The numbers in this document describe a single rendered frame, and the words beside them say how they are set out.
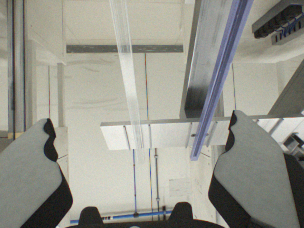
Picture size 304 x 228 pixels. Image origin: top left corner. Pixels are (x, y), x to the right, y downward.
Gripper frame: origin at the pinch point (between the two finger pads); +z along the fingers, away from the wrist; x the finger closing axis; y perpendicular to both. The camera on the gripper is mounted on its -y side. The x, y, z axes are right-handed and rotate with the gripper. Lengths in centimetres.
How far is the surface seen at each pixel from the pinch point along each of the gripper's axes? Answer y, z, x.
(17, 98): 14, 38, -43
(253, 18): -6, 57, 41
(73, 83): 56, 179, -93
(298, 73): 3.6, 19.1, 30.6
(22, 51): 1, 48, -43
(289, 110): 11.2, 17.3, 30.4
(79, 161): 137, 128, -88
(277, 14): -7, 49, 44
